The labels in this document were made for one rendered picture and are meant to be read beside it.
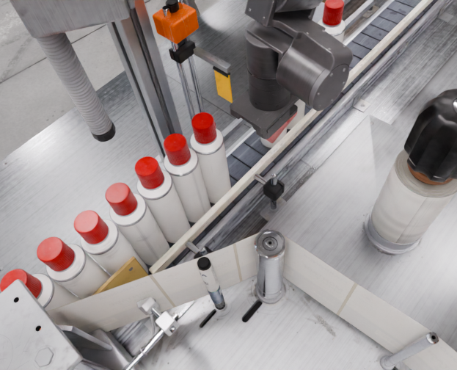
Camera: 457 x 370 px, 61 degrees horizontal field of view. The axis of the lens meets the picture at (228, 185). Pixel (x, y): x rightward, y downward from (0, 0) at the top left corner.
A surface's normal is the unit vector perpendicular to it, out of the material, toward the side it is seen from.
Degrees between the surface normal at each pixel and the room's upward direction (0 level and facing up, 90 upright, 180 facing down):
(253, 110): 1
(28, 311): 0
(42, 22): 90
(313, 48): 66
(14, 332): 0
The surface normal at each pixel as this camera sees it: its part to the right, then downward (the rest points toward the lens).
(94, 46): -0.09, -0.53
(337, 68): 0.65, 0.62
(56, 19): 0.22, 0.82
